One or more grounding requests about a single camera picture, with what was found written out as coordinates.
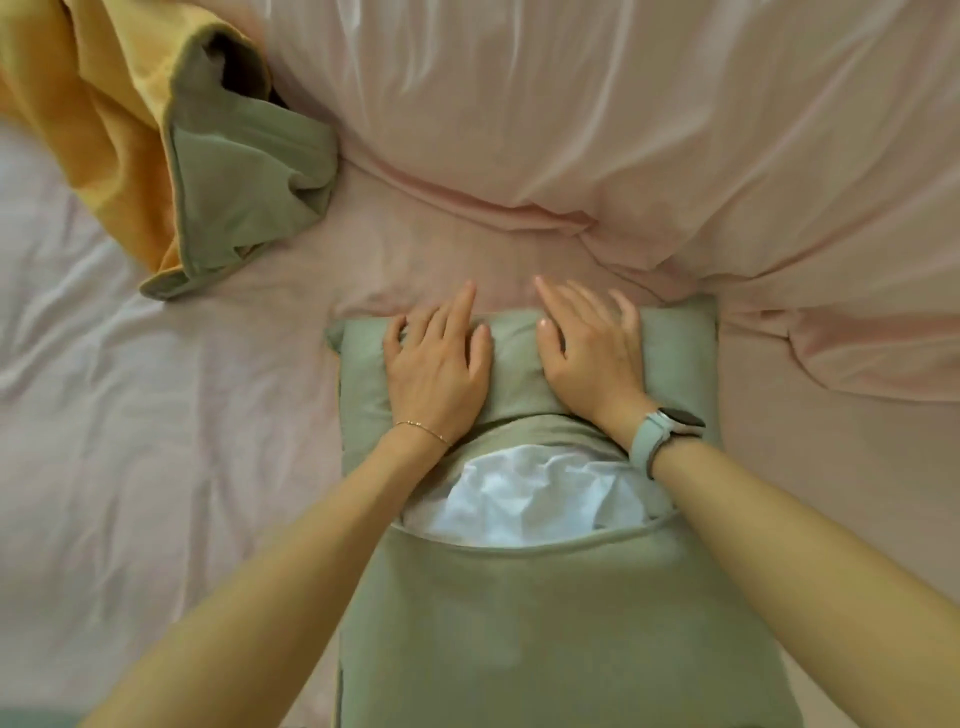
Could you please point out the person's left hand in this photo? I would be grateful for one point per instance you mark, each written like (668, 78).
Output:
(439, 382)

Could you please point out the person's right hand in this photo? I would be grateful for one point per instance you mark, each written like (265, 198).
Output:
(596, 367)

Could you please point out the white pillow insert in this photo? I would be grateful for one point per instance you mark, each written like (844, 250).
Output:
(540, 495)

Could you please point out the grey and orange pillowcase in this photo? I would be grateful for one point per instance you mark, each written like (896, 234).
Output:
(525, 622)
(112, 127)

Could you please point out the pink bed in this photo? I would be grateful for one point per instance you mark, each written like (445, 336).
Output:
(150, 412)

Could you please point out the person's left forearm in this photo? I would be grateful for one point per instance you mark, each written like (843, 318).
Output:
(262, 592)

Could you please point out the person's right forearm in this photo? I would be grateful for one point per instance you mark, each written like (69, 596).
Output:
(825, 600)

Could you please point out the white smartwatch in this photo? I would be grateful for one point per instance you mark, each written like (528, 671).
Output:
(645, 446)

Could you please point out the pink ruffled duvet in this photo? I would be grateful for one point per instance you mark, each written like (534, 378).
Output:
(637, 135)

